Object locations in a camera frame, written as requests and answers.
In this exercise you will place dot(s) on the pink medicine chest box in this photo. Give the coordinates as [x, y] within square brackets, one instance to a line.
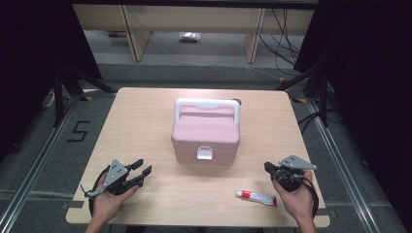
[206, 132]

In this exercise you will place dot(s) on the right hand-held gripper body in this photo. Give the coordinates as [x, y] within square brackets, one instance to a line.
[294, 162]

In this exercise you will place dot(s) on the clear plastic bag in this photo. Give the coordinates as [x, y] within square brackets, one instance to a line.
[190, 36]

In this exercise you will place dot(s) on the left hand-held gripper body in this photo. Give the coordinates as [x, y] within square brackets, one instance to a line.
[115, 171]

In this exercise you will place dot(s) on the black metal stand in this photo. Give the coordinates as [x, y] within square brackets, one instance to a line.
[58, 97]
[324, 97]

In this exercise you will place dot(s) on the red and white ointment tube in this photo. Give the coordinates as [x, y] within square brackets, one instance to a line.
[259, 197]

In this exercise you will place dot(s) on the aluminium floor rail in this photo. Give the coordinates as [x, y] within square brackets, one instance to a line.
[343, 168]
[35, 168]

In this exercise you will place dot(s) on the person's right hand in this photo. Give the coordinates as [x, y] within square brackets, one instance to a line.
[299, 204]

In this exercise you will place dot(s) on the black curtain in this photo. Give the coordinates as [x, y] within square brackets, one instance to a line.
[372, 81]
[32, 64]

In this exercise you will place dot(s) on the beige wooden desk frame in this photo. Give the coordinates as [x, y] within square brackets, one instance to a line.
[194, 17]

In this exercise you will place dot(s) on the yellow black hazard tape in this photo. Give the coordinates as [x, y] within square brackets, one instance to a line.
[299, 100]
[86, 98]

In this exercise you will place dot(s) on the person's left hand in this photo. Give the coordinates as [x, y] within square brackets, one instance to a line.
[107, 207]

